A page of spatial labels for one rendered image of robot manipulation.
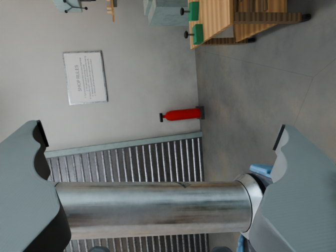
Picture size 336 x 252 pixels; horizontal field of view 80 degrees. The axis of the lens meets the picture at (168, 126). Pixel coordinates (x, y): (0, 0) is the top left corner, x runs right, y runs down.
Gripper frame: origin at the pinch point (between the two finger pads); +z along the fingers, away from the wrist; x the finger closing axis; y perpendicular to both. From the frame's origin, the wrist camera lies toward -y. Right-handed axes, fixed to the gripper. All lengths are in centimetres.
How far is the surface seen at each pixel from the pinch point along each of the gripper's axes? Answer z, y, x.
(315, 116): 92, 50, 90
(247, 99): 152, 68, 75
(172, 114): 223, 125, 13
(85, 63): 244, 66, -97
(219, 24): 112, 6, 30
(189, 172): 202, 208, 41
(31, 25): 252, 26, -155
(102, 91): 232, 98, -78
